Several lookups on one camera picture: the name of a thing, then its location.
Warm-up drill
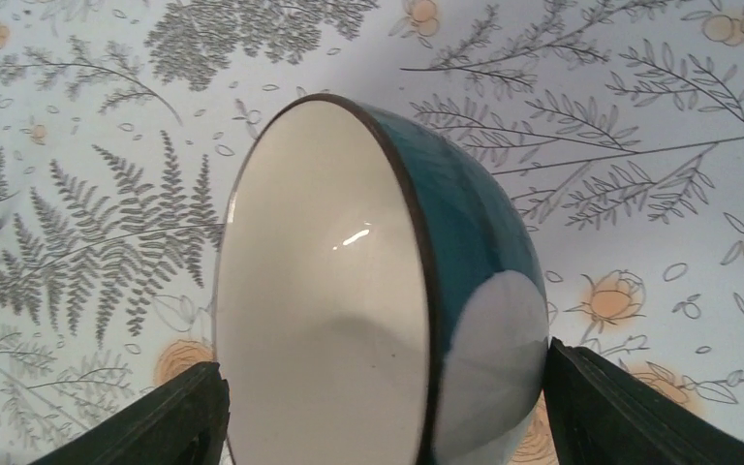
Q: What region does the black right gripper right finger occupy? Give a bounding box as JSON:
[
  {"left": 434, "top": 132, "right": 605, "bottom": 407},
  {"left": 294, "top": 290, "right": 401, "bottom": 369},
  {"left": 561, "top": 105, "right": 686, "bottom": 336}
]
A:
[{"left": 543, "top": 338, "right": 744, "bottom": 464}]

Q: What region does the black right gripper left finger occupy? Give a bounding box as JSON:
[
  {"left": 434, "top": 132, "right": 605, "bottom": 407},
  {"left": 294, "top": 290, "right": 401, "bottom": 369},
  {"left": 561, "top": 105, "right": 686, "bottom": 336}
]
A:
[{"left": 34, "top": 361, "right": 230, "bottom": 465}]

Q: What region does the floral patterned table mat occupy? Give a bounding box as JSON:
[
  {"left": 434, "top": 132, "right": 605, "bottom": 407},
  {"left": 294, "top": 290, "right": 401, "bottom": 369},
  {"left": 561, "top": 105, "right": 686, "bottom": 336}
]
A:
[{"left": 0, "top": 1, "right": 744, "bottom": 464}]

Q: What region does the teal and white bowl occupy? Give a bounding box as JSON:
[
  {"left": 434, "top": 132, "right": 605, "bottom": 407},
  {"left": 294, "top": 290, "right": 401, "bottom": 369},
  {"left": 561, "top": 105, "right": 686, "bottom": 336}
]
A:
[{"left": 214, "top": 93, "right": 549, "bottom": 464}]

